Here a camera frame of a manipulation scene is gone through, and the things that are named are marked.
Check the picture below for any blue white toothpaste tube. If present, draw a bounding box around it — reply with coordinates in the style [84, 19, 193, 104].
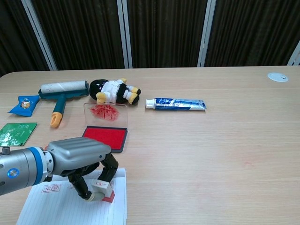
[145, 97, 207, 111]

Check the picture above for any red ink pad clear lid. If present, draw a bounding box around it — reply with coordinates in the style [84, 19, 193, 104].
[82, 102, 129, 153]

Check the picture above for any white and red stamp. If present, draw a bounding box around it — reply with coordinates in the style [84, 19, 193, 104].
[91, 179, 116, 203]

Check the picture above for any white lined notepad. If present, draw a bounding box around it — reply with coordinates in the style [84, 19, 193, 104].
[16, 167, 128, 225]

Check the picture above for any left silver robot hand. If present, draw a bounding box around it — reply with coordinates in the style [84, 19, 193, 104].
[43, 137, 120, 203]

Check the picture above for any black white plush doll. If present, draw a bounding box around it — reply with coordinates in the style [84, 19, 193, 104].
[89, 78, 142, 105]

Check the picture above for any grey metal partition post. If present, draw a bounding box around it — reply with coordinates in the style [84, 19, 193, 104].
[21, 0, 58, 71]
[197, 0, 217, 68]
[116, 0, 133, 69]
[287, 39, 300, 66]

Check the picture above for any green tea packet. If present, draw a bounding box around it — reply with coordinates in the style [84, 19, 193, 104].
[0, 122, 38, 147]

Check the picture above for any blue snack packet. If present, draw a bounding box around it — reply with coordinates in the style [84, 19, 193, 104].
[7, 95, 41, 117]

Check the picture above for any white round cable grommet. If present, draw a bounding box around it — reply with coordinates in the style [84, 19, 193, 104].
[267, 72, 289, 83]

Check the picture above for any teal lint roller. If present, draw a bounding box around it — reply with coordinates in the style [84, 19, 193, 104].
[38, 80, 90, 128]

